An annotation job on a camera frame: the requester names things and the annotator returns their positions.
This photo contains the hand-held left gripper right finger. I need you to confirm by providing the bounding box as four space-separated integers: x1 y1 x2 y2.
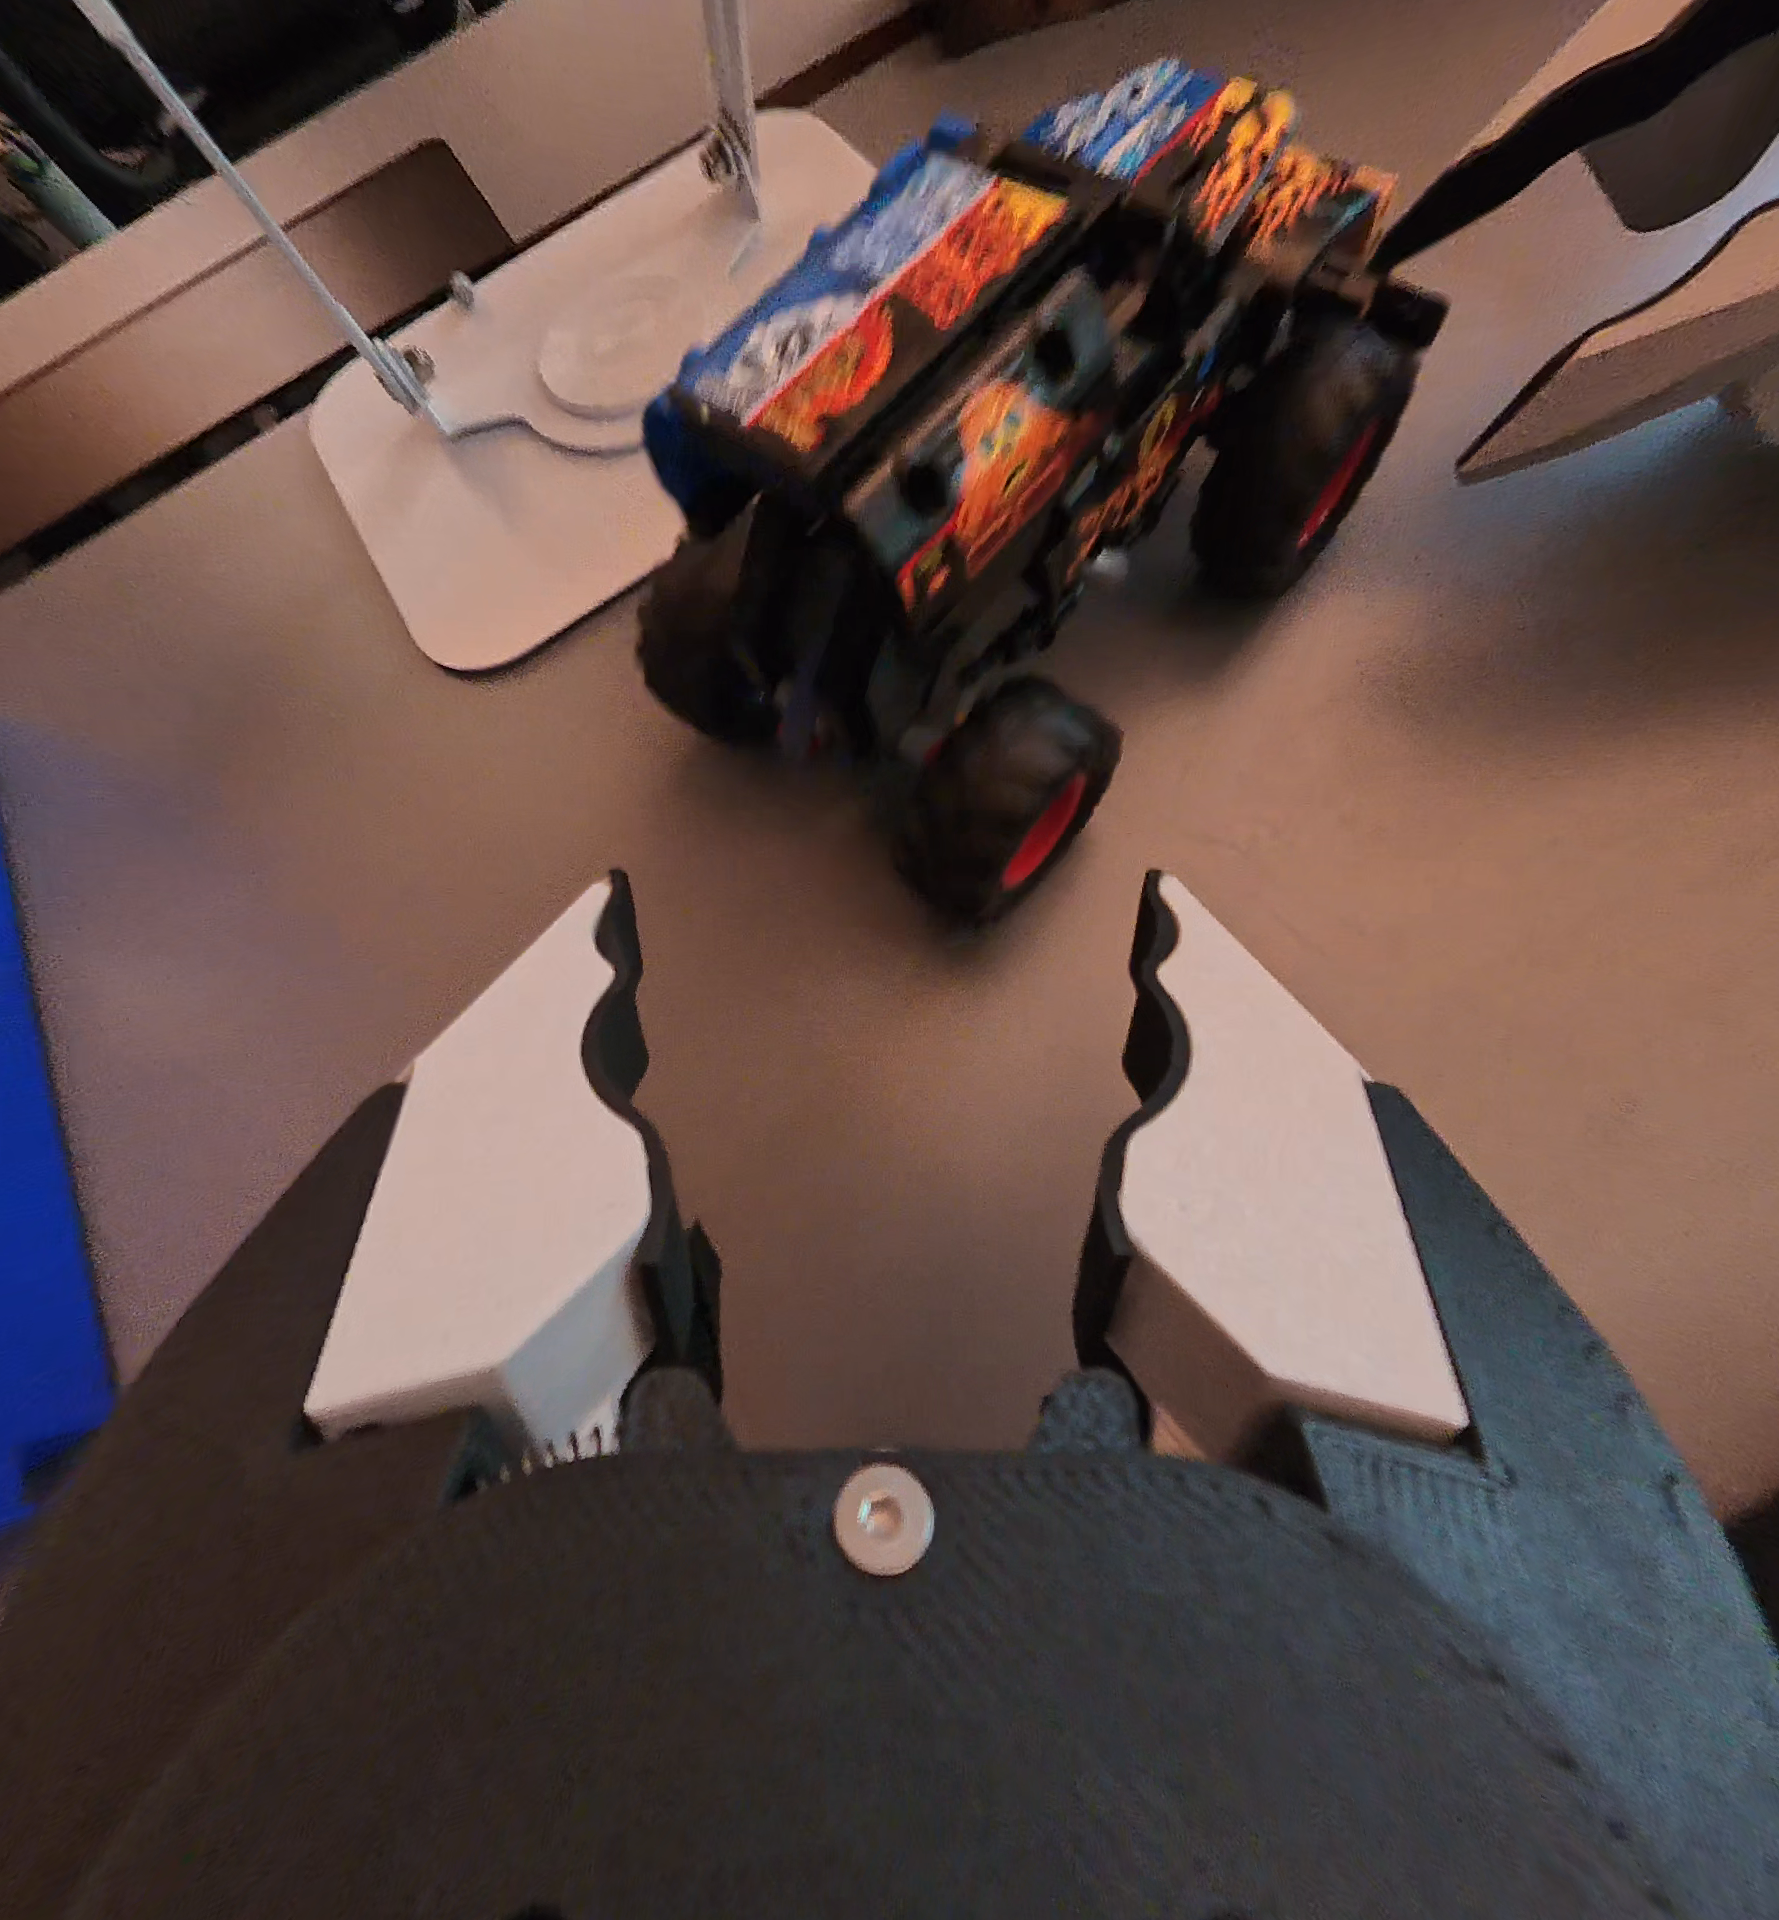
1075 865 1479 1469

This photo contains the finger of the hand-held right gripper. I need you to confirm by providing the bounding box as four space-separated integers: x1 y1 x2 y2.
1379 0 1779 271
1458 106 1779 480

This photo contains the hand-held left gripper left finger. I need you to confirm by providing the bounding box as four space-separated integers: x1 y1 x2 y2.
306 865 722 1469

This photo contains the flame-printed toy monster truck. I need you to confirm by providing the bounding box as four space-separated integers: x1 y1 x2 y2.
638 60 1454 925

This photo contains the grey desk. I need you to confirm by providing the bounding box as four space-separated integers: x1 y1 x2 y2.
0 0 1779 1649

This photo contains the blue storage bin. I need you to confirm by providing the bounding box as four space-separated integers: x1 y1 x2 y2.
0 682 116 1577

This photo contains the white book stand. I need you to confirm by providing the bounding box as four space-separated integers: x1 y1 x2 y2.
109 0 882 673

